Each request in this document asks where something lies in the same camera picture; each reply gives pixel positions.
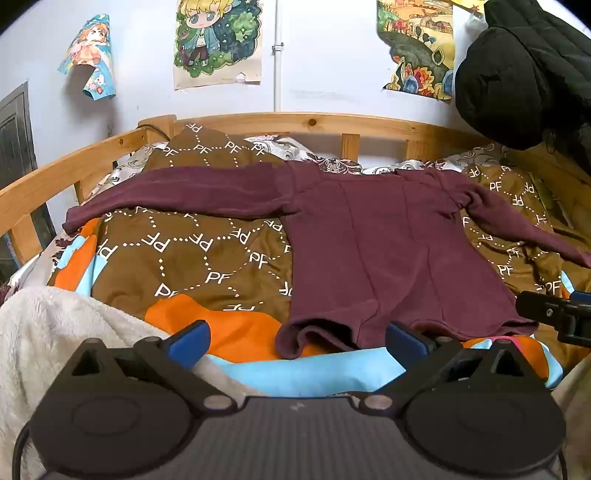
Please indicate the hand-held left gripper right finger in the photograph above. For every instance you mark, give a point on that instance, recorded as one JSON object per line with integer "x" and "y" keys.
{"x": 406, "y": 341}

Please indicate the brown patterned blanket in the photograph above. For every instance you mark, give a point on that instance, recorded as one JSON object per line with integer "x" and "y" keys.
{"x": 184, "y": 249}

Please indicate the white wall pipe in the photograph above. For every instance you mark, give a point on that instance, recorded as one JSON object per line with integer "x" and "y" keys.
{"x": 277, "y": 55}

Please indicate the maroon long-sleeve sweater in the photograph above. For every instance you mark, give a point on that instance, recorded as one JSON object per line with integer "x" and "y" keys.
{"x": 378, "y": 249}

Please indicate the floral bedsheet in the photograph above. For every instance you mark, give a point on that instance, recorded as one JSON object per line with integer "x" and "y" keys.
{"x": 131, "y": 164}

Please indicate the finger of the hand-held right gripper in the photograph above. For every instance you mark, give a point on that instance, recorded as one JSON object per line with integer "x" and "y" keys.
{"x": 545, "y": 309}

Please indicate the wooden bed frame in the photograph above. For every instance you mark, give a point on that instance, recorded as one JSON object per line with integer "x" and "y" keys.
{"x": 277, "y": 122}

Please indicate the orange and blue blanket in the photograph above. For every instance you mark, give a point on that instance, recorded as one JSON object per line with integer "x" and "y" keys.
{"x": 240, "y": 332}

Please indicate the black puffer jacket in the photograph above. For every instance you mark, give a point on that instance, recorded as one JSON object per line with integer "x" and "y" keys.
{"x": 521, "y": 78}

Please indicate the curled cartoon girl poster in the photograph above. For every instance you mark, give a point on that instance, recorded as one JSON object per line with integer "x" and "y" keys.
{"x": 90, "y": 55}

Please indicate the blonde cartoon figure poster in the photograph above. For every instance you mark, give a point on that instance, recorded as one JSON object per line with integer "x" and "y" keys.
{"x": 217, "y": 41}

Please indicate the landscape wall poster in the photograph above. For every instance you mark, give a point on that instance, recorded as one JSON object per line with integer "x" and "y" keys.
{"x": 415, "y": 46}

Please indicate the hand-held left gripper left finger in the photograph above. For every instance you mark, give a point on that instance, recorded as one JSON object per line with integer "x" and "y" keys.
{"x": 191, "y": 344}

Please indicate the white fleece blanket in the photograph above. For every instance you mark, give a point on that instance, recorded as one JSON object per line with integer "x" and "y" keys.
{"x": 55, "y": 323}

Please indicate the beige cloth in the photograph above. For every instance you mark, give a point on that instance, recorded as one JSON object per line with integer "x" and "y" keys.
{"x": 577, "y": 415}

